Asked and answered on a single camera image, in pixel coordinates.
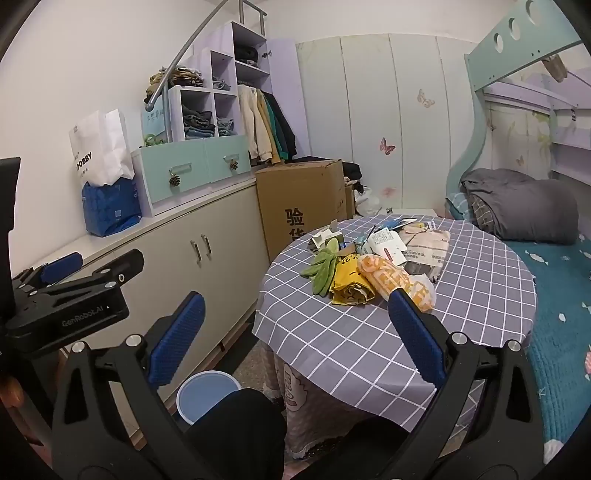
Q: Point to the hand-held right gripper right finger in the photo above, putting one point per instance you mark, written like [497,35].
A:
[415,332]

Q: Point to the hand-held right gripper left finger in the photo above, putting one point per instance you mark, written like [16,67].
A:
[178,337]

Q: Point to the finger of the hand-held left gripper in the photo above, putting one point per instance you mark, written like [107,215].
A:
[60,266]
[115,268]

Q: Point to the orange snack bag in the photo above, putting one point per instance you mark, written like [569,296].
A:
[392,277]

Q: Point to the blue plastic waste bin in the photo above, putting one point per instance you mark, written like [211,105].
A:
[203,397]

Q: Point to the yellow snack packet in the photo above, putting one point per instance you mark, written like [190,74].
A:
[348,279]

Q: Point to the white paper carton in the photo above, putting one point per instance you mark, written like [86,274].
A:
[385,242]

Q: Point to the blue white packet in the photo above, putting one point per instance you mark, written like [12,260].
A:
[397,225]

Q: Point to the green plush leaves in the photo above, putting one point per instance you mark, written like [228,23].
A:
[323,270]

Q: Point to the small white cardboard box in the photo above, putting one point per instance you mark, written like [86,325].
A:
[323,240]

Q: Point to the white low cabinet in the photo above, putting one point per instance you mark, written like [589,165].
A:
[184,286]

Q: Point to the grey checked tablecloth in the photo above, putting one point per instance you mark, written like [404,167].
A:
[461,295]

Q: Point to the blue plastic package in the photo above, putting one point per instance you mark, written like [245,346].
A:
[111,207]

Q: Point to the person's left leg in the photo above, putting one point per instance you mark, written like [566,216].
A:
[240,438]

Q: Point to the white plastic bag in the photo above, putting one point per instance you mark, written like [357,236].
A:
[97,147]
[369,201]

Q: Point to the pink quilted table skirt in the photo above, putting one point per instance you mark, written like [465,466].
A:
[314,406]

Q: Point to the teal drawer unit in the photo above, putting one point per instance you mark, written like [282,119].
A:
[184,161]

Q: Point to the teal plaid pillow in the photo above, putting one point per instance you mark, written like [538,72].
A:
[459,205]

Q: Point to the pale blue paper bag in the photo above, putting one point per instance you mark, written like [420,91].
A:
[154,124]

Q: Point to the teal printed bed blanket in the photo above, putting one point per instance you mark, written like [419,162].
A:
[563,295]

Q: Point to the curved metal handrail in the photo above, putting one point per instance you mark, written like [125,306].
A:
[149,105]

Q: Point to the grey duvet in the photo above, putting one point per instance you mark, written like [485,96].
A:
[521,203]

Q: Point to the folded grey blue clothes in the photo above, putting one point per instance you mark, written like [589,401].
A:
[198,122]

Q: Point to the black clothes heap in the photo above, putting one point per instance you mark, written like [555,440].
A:
[352,170]

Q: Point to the tall cardboard box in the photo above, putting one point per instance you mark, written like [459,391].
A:
[295,194]

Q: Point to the pink butterfly sticker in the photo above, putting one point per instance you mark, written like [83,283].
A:
[387,146]

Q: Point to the cream hanging jacket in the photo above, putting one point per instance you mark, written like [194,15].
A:
[251,124]

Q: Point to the pile of brown clothes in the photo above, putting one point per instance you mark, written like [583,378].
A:
[180,76]

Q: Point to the green hanging garment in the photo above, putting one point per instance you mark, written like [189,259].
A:
[278,124]

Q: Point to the black hanging jacket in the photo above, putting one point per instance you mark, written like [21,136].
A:
[287,131]

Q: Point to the beige butterfly sticker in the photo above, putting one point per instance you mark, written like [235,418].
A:
[425,98]

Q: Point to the white wardrobe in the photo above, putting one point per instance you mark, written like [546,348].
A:
[364,92]

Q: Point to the lilac shelf unit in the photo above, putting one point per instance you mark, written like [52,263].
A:
[286,92]

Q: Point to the brown hanging item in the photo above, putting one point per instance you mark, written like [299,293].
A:
[555,68]

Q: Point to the teal bunk bed frame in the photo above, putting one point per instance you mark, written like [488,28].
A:
[480,60]

